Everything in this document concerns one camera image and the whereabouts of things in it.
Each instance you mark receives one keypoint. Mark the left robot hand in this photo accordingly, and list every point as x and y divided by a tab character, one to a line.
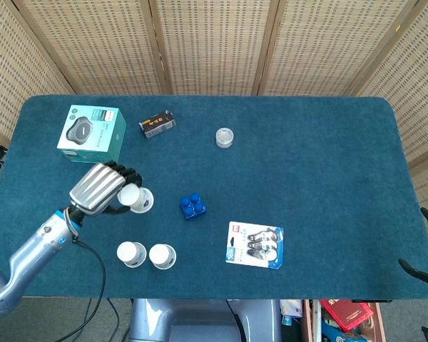
96	187

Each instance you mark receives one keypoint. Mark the white floral paper cup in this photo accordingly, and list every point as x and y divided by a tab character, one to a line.
128	253
161	254
133	197

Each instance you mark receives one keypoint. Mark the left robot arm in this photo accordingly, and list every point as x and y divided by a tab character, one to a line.
32	253

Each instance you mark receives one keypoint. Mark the teal speaker product box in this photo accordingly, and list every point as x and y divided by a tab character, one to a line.
89	132

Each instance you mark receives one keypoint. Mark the small dark cardboard box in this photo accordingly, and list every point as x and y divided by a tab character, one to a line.
157	124

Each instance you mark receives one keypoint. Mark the blue building block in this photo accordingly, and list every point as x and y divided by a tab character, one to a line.
192	206

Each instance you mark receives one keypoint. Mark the red flat box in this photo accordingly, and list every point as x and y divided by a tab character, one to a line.
347	313

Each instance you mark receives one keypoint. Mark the clear round clip container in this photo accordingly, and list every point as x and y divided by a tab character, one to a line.
225	138

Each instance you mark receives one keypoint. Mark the wooden crate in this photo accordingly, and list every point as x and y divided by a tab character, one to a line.
308	320

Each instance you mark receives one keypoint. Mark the blue felt table cloth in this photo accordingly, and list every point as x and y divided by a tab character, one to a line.
306	178

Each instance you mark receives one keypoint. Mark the grey robot torso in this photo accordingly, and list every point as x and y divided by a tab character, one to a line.
199	320

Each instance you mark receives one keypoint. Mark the correction tape blister pack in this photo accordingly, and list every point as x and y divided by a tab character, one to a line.
257	246

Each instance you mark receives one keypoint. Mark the woven rattan folding screen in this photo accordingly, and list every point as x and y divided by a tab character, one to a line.
214	46

